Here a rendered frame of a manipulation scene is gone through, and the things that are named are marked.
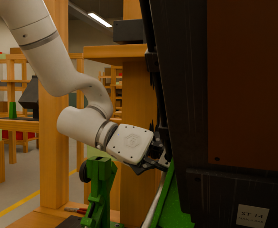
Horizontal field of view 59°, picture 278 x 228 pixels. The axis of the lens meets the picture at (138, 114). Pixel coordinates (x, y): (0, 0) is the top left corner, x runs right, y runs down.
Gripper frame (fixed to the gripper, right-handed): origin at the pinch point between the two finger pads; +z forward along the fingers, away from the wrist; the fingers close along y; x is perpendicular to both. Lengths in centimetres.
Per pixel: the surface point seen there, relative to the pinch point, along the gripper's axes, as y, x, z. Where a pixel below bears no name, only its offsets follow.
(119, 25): 35.0, -9.3, -31.2
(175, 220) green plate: -13.5, -3.4, 7.1
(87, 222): -18.7, 22.7, -17.5
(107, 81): 606, 744, -496
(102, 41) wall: 726, 629, -571
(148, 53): -1.9, -34.2, -3.5
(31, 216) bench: -24, 46, -47
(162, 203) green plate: -12.3, -6.3, 3.7
